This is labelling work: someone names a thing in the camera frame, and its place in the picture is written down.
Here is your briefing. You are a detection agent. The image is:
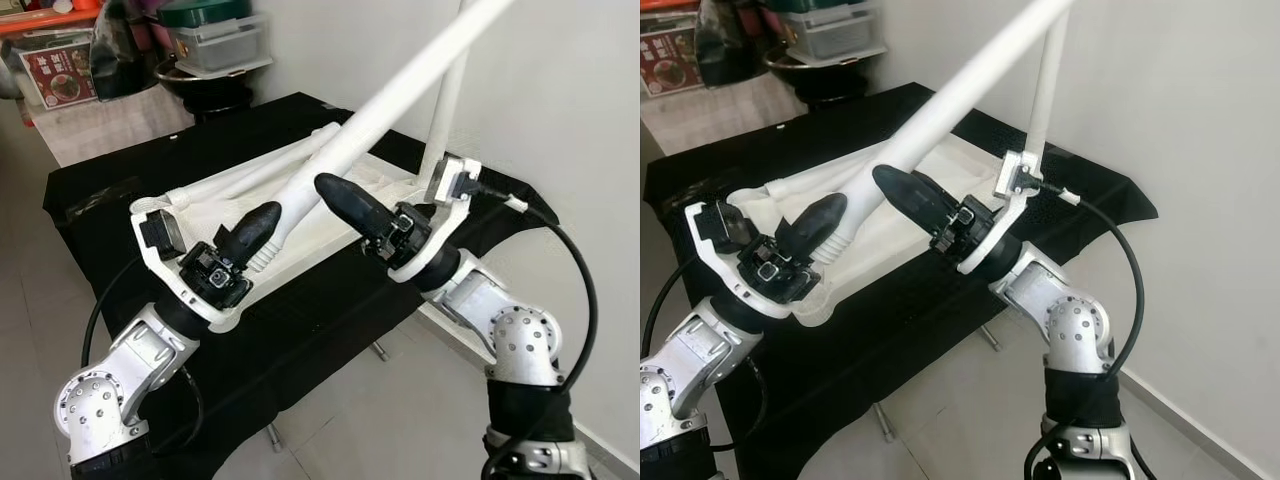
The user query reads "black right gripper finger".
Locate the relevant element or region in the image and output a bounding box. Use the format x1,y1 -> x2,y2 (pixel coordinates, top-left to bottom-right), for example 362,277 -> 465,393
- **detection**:
872,164 -> 956,241
314,172 -> 403,251

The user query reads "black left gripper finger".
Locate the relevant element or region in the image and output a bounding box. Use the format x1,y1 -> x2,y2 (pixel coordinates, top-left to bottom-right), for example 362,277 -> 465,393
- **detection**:
775,193 -> 849,263
213,200 -> 285,266

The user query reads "white plastic children table top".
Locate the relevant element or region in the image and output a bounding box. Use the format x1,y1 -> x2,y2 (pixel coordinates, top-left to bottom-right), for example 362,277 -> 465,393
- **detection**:
132,125 -> 446,311
690,120 -> 1031,326

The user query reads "black tablecloth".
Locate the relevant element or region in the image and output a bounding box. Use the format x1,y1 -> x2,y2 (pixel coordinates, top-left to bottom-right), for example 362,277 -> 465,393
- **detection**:
42,92 -> 556,480
645,82 -> 1159,480

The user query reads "black round basin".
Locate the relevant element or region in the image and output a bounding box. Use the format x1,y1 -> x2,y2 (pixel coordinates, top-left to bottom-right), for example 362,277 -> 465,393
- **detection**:
153,55 -> 259,119
765,45 -> 871,101

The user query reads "grey plastic storage box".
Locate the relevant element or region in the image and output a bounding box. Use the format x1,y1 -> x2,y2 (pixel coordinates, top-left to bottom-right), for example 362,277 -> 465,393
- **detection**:
770,0 -> 886,66
158,0 -> 274,79

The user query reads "dark bag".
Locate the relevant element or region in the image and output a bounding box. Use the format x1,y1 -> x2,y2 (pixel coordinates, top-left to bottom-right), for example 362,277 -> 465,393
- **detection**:
88,0 -> 166,101
695,0 -> 776,86

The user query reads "red printed box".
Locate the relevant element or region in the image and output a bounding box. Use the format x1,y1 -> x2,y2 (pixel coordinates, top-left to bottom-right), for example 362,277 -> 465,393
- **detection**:
640,28 -> 706,96
18,42 -> 99,109

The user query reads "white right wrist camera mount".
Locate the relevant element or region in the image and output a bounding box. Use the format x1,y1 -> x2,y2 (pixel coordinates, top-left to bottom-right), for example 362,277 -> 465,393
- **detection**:
385,153 -> 483,286
955,150 -> 1041,276

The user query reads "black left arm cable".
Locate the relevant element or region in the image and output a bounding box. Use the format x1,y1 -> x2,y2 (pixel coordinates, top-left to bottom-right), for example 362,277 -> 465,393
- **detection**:
80,255 -> 206,451
640,255 -> 766,451

